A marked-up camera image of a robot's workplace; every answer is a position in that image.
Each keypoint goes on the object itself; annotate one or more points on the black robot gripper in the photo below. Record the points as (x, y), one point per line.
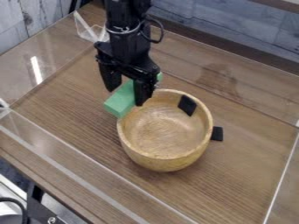
(124, 56)

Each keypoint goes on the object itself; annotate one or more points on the green rectangular stick block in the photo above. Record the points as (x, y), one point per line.
(122, 101)

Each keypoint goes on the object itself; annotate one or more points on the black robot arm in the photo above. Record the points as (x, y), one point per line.
(127, 15)

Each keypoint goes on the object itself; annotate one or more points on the black patch inside bowl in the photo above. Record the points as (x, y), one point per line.
(187, 105)

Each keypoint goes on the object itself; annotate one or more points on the round wooden bowl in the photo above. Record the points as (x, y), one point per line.
(163, 139)

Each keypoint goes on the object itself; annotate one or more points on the black patch on table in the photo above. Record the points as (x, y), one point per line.
(216, 134)

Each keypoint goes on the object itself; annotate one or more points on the clear acrylic corner bracket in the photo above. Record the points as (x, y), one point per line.
(92, 33)

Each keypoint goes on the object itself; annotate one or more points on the clear acrylic enclosure wall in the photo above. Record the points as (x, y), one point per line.
(84, 185)

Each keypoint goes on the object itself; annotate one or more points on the black metal table frame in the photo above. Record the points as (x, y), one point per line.
(46, 210)

